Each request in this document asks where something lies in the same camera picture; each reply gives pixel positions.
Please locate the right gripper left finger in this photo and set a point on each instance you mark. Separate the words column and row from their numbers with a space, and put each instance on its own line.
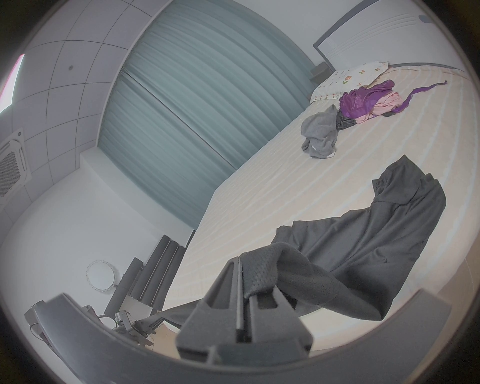
column 217, row 318

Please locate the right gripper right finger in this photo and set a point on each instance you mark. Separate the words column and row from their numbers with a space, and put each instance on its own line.
column 287, row 328

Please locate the black T-shirt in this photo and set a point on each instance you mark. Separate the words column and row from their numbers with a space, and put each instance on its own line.
column 356, row 243

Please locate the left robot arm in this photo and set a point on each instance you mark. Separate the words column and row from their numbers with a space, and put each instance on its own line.
column 123, row 321

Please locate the bed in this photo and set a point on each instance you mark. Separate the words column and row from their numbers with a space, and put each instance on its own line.
column 300, row 195

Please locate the round white ceiling lamp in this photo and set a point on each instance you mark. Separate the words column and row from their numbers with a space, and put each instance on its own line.
column 100, row 276

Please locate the blue-green curtain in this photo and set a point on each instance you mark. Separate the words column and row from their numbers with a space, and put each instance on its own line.
column 225, row 67
column 150, row 150

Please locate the grey garment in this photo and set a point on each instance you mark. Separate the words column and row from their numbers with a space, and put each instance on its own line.
column 318, row 131

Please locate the black shiny garment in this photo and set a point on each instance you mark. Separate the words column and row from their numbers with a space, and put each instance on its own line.
column 345, row 123

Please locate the purple satin garment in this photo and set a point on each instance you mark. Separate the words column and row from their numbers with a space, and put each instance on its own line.
column 354, row 103

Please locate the pink garment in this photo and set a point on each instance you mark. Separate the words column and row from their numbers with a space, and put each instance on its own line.
column 386, row 103

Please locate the white printed pillow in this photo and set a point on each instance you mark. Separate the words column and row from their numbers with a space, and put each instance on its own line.
column 337, row 84

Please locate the white ceiling air conditioner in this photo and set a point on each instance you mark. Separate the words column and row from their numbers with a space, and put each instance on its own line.
column 11, row 165

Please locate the grey bedside table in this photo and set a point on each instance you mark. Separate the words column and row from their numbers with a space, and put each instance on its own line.
column 320, row 71

